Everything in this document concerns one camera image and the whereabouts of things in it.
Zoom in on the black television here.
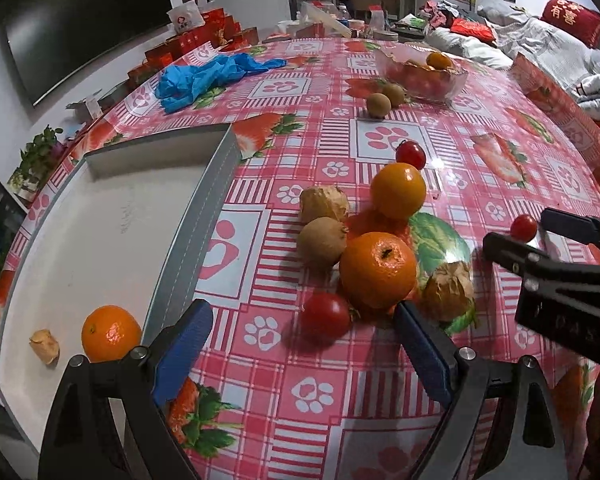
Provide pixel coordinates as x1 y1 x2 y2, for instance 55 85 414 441
5 0 181 107

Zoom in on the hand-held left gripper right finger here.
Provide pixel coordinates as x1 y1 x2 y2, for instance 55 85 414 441
392 301 571 480

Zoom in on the pink patterned tablecloth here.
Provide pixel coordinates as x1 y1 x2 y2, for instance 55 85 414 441
0 37 600 480

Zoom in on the white tray with grey rim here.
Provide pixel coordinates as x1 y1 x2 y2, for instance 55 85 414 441
0 122 243 401

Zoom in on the small orange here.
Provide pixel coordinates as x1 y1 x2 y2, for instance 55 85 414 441
81 305 143 364

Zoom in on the wrinkled tan husked fruit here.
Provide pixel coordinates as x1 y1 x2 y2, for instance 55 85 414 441
422 261 476 323
299 185 351 225

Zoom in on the grey blanket on sofa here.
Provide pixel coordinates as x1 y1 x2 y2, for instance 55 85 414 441
425 2 600 121

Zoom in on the large dimpled orange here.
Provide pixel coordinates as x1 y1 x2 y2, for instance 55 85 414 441
339 231 418 310

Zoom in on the clear plastic fruit container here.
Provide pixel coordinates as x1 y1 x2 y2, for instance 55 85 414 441
374 47 468 103

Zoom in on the smooth yellow-orange orange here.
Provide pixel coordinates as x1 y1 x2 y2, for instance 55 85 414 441
370 162 427 221

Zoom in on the large cherry tomato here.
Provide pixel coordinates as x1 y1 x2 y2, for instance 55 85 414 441
300 292 352 341

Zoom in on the green potted plant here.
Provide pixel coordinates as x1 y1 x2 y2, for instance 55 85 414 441
7 127 66 196

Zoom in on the pile of blue gloves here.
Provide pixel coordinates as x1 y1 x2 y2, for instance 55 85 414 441
154 54 287 113

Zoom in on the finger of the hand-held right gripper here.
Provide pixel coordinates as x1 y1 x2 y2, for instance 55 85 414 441
540 207 600 247
482 231 600 292

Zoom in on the brown kiwi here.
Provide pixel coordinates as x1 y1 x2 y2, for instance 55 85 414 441
296 216 349 268
366 92 392 120
382 82 406 107

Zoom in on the stack of red gift boxes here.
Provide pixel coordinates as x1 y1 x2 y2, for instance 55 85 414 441
127 7 261 86

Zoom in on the red cloth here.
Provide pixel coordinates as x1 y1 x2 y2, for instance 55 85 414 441
450 17 496 43

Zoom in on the white paper bag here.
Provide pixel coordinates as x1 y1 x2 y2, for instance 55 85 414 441
167 2 206 28

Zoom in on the red embroidered pillow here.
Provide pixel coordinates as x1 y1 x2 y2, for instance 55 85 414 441
540 0 600 48

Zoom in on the small cherry tomato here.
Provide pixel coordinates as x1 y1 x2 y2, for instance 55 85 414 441
510 214 538 242
396 140 427 171

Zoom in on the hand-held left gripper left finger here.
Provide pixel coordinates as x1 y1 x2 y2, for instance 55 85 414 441
37 299 214 480

